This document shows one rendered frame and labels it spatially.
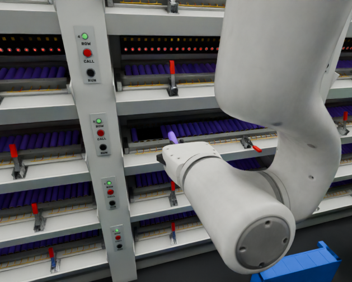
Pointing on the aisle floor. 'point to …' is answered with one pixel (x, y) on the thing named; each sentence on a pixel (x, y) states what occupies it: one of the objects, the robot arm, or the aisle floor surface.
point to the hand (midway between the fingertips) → (178, 147)
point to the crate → (303, 267)
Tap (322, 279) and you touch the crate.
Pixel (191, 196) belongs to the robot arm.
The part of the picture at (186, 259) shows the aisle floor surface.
